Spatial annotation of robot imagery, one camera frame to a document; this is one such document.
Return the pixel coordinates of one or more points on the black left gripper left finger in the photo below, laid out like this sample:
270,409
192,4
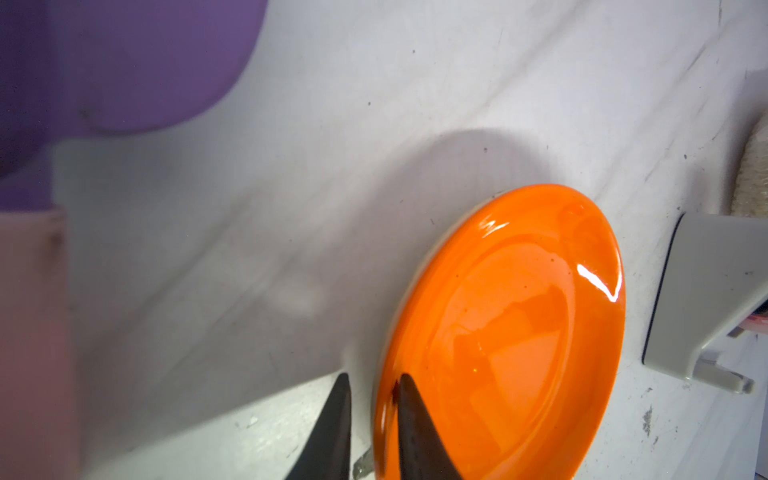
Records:
326,454

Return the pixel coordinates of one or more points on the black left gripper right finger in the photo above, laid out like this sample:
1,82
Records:
422,454

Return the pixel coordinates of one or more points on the orange dinner plate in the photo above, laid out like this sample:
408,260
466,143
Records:
512,332

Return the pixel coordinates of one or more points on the white tape dispenser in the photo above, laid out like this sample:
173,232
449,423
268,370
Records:
714,279

